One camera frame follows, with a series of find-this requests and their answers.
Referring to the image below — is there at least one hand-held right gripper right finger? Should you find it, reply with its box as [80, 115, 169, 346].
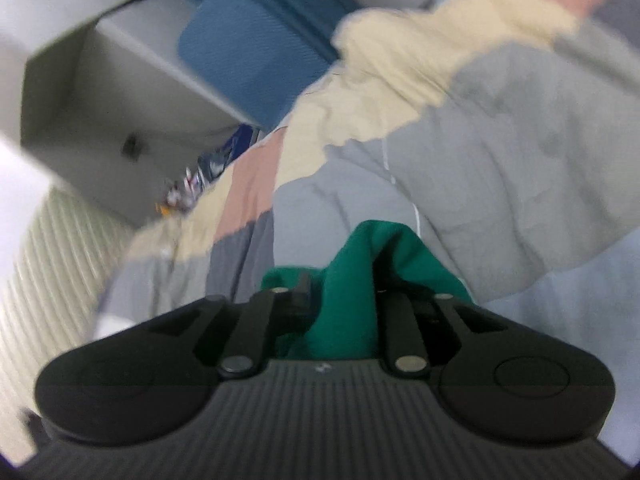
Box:
[380, 290, 503, 378]

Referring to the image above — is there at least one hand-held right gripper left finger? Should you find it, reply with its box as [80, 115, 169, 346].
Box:
[150, 271, 312, 380]

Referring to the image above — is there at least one green printed sweatshirt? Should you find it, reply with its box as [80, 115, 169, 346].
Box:
[260, 220, 476, 361]

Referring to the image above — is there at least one blue bag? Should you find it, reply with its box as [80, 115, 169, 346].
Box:
[197, 125, 263, 181]

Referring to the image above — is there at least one patchwork bed quilt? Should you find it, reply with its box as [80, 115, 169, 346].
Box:
[95, 0, 640, 461]

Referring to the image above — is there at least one beige quilted headboard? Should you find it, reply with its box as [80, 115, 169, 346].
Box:
[0, 180, 136, 466]

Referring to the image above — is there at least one blue padded board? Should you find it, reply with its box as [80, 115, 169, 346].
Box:
[177, 0, 333, 133]

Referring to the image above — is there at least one grey wardrobe cabinet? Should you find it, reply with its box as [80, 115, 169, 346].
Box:
[20, 0, 261, 228]

